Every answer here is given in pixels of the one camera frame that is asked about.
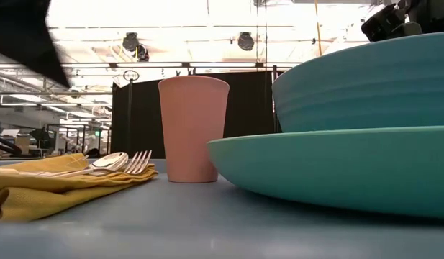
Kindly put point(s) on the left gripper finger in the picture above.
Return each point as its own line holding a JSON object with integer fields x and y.
{"x": 20, "y": 25}

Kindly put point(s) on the blue plastic bowl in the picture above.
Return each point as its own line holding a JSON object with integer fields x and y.
{"x": 369, "y": 90}

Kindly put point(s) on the teal plastic plate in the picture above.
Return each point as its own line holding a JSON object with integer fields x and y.
{"x": 333, "y": 169}

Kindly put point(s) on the yellow cloth napkin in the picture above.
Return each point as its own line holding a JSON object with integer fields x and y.
{"x": 45, "y": 194}

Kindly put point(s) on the pink plastic cup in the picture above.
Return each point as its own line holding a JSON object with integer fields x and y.
{"x": 193, "y": 129}

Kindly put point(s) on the blue plastic tray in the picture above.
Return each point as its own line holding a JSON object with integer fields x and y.
{"x": 171, "y": 223}

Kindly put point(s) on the distant robot workstation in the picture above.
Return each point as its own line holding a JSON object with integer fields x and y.
{"x": 41, "y": 136}

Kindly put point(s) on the black backdrop panel on stands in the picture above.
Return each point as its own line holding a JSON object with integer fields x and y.
{"x": 142, "y": 118}

